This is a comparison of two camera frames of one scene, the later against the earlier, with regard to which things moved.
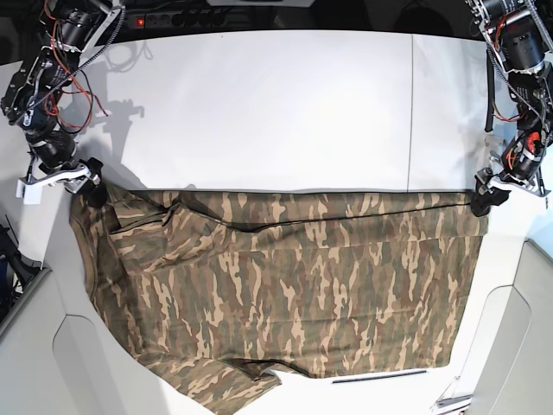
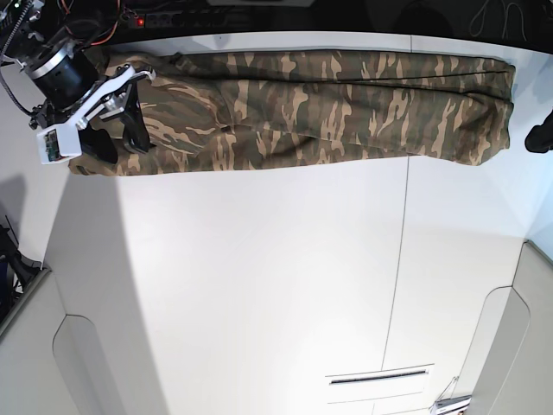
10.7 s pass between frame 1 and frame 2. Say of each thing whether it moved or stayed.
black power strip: stayed
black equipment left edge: stayed
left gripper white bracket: moved
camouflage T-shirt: moved
